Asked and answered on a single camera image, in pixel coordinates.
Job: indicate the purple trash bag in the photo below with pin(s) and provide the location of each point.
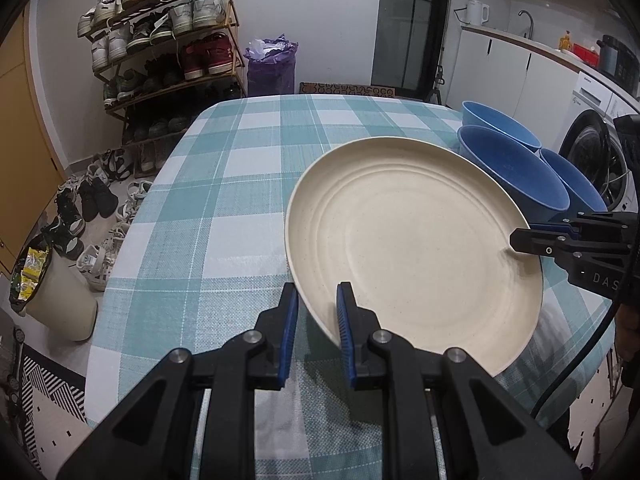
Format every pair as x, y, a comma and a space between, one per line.
270, 72

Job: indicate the checked tablecloth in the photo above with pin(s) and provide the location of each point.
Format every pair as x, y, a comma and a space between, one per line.
215, 240

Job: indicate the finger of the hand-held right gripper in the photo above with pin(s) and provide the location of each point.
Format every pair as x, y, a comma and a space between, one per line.
532, 243
552, 228

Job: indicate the wooden shoe rack with shoes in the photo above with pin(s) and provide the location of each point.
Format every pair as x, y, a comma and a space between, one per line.
207, 57

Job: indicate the black white striped rug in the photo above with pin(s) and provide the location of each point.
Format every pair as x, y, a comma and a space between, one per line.
45, 390

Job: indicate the black kitchen appliance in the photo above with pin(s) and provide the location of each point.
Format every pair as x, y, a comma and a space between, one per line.
620, 60

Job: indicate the patterned doormat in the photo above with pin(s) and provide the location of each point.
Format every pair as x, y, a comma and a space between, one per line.
350, 90

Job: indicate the wooden door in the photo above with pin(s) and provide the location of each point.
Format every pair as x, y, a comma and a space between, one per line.
25, 150

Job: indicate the white electric kettle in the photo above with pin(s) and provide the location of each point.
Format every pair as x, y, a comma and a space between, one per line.
476, 14

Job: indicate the red container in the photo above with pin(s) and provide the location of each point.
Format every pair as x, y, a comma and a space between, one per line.
585, 54

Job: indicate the white base cabinet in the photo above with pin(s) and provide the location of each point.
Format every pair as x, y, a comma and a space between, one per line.
500, 70

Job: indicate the black framed glass door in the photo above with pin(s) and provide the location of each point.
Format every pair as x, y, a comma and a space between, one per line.
405, 35

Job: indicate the white washing machine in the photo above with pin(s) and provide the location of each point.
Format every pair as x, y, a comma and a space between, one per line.
585, 130

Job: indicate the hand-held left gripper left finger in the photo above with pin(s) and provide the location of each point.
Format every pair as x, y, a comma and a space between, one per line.
287, 332

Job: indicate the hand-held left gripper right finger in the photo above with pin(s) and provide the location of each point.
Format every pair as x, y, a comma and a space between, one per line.
345, 332

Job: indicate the cream plate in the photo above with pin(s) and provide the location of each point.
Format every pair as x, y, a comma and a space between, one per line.
415, 250

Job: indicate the yellow bottle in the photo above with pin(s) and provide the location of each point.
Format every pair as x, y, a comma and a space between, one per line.
565, 42

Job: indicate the bamboo shoe rack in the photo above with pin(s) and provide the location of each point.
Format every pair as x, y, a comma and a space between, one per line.
235, 35

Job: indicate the light blue bowl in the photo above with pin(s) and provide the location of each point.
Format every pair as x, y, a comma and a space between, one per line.
500, 122

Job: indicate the beige trash bin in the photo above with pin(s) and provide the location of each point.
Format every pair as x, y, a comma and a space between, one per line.
65, 300

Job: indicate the chrome faucet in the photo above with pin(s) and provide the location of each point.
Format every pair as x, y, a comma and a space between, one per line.
530, 25

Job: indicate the pile of loose shoes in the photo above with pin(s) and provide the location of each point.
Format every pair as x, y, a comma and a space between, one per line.
95, 200

